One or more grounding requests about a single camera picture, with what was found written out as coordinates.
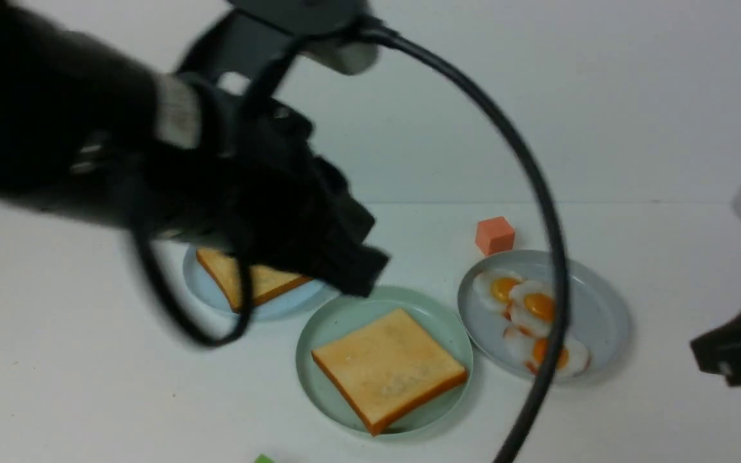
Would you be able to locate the grey plate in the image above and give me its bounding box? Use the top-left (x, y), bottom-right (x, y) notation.
top-left (457, 250), bottom-right (632, 384)

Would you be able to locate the green cube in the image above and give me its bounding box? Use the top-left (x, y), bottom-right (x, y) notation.
top-left (253, 454), bottom-right (275, 463)

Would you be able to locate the black cable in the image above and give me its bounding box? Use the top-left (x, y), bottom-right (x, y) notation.
top-left (131, 26), bottom-right (569, 463)

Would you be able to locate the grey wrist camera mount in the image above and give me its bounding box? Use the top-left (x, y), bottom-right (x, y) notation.
top-left (176, 1), bottom-right (380, 98)

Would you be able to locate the orange cube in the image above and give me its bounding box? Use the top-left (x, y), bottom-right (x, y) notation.
top-left (475, 216), bottom-right (517, 256)

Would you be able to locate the light blue plate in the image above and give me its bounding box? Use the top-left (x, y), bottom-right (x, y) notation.
top-left (181, 246), bottom-right (338, 322)

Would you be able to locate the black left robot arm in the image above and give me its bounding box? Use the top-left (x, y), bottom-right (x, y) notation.
top-left (0, 1), bottom-right (389, 296)

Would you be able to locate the toast slice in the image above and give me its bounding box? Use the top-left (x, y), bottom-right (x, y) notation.
top-left (311, 307), bottom-right (470, 437)
top-left (195, 248), bottom-right (312, 313)

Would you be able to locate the mint green plate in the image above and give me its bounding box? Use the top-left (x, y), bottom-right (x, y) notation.
top-left (296, 286), bottom-right (474, 440)

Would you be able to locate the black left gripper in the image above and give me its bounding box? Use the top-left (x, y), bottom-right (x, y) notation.
top-left (126, 74), bottom-right (389, 297)

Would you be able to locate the fried egg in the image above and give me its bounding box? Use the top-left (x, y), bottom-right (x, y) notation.
top-left (502, 325), bottom-right (591, 377)
top-left (471, 269), bottom-right (526, 314)
top-left (507, 280), bottom-right (556, 338)

